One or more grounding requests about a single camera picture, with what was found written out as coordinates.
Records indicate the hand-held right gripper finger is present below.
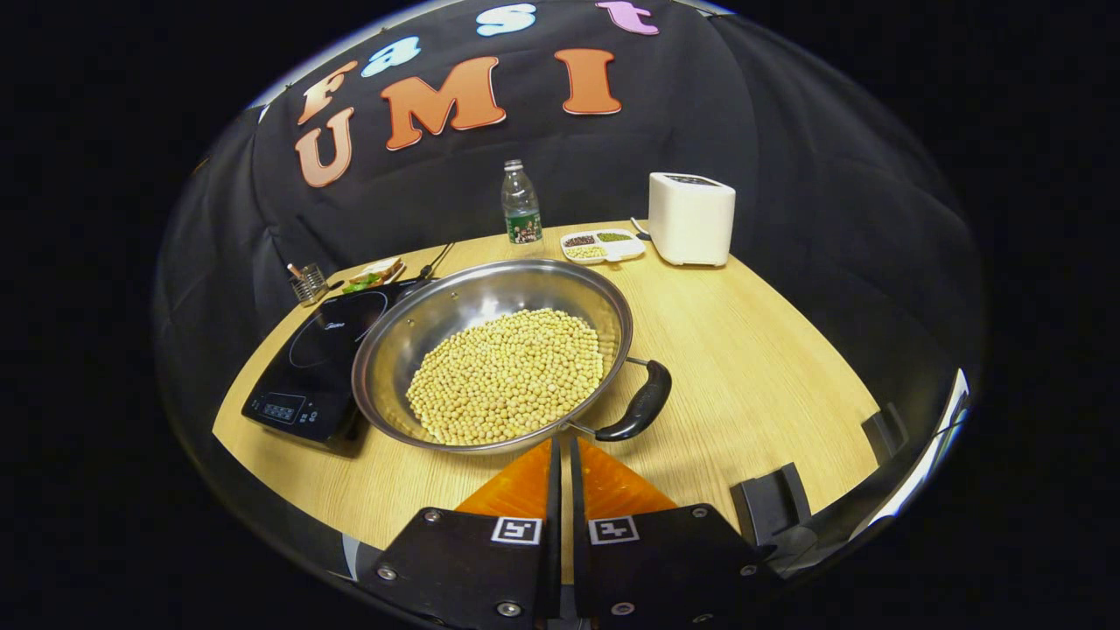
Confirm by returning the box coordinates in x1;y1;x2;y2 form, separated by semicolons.
570;436;788;630
354;437;563;630

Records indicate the pile of soybeans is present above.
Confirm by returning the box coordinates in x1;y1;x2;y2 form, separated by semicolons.
406;308;605;445

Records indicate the steel pot with black handles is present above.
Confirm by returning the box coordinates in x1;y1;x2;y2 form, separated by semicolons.
352;258;673;456

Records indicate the black induction cooktop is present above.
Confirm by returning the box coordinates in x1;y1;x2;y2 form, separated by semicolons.
241;278;430;447

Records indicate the white divided dish of beans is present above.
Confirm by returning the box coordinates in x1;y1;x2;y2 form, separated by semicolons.
560;228;647;265

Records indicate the sandwich with lettuce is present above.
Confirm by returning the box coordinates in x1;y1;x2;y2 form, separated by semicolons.
343;256;403;293

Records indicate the clear plastic water bottle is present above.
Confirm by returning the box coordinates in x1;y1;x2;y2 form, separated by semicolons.
501;159;543;246

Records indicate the white toaster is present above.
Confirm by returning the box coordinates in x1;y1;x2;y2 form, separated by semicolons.
647;172;737;267

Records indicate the black backdrop cloth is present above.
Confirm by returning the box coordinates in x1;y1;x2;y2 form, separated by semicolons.
153;0;985;491

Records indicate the black cooktop power cable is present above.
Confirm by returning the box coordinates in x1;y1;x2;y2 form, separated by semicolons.
418;242;456;283

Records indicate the wire mesh utensil holder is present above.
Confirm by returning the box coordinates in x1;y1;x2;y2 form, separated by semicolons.
289;264;330;305

